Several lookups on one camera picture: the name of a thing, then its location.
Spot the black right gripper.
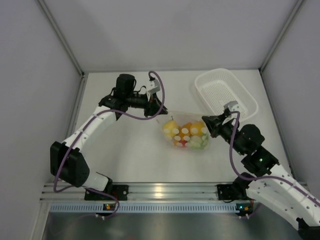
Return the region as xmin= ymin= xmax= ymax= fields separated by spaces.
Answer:
xmin=203 ymin=112 xmax=247 ymax=156

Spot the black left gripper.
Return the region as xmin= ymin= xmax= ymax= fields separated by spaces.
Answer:
xmin=125 ymin=90 xmax=167 ymax=117

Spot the clear zip top bag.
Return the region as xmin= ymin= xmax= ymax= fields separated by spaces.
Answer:
xmin=155 ymin=111 xmax=210 ymax=150

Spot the yellow fake pear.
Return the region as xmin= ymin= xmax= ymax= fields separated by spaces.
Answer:
xmin=162 ymin=120 xmax=179 ymax=137

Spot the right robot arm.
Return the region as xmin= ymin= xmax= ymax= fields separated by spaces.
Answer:
xmin=202 ymin=109 xmax=320 ymax=240

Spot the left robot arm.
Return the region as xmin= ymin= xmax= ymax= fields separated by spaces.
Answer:
xmin=49 ymin=70 xmax=168 ymax=200

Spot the yellow fake lemon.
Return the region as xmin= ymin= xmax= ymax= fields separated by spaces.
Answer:
xmin=190 ymin=121 xmax=207 ymax=136

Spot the orange fake fruit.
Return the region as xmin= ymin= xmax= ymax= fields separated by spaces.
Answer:
xmin=178 ymin=122 xmax=192 ymax=141

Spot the white perforated plastic basket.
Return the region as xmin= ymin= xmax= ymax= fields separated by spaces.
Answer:
xmin=194 ymin=68 xmax=259 ymax=122

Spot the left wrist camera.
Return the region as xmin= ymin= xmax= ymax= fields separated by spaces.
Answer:
xmin=146 ymin=78 xmax=161 ymax=95

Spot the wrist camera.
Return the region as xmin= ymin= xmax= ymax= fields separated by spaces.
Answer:
xmin=146 ymin=78 xmax=161 ymax=95
xmin=223 ymin=100 xmax=240 ymax=112

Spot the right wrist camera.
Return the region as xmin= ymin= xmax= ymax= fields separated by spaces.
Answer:
xmin=223 ymin=100 xmax=240 ymax=112

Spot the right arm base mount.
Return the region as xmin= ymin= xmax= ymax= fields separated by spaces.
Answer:
xmin=216 ymin=176 xmax=252 ymax=202

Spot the aluminium mounting rail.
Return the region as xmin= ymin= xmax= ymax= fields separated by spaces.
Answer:
xmin=41 ymin=181 xmax=308 ymax=201

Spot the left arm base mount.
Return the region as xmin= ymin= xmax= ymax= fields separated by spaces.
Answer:
xmin=84 ymin=184 xmax=129 ymax=201

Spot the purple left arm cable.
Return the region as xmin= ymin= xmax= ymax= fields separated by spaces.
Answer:
xmin=53 ymin=71 xmax=167 ymax=193

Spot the white slotted cable duct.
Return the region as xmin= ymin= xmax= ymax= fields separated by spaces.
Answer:
xmin=49 ymin=202 xmax=245 ymax=214

